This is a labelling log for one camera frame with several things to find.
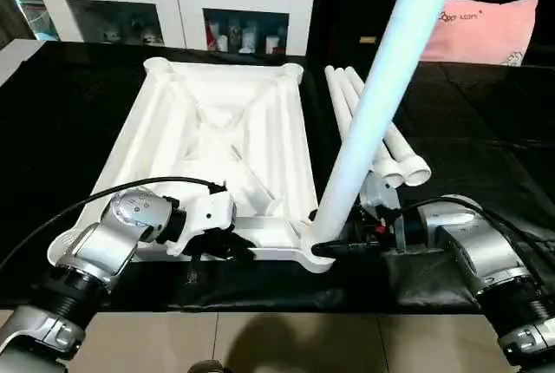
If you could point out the white plastic table leg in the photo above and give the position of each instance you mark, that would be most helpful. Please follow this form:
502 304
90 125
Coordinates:
390 169
390 87
408 156
338 100

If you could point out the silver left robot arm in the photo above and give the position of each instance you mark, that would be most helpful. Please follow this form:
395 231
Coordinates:
113 243

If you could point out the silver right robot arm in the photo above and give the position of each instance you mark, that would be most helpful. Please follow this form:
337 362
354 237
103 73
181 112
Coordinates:
486 251

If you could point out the black work mat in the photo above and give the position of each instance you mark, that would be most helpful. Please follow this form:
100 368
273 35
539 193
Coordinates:
69 113

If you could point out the small yellow label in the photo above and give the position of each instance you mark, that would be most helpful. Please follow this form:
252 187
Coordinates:
368 41

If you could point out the pink printed pillow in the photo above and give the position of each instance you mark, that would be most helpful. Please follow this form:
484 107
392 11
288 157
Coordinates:
494 35

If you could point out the black sofa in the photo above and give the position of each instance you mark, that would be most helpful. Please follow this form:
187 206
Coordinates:
347 0

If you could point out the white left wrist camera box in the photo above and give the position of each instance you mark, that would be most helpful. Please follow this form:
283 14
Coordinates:
208 212

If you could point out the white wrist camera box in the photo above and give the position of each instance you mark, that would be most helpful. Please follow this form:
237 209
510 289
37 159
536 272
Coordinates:
377 193
208 212

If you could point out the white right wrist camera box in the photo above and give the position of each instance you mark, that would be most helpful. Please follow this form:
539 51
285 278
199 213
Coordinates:
377 193

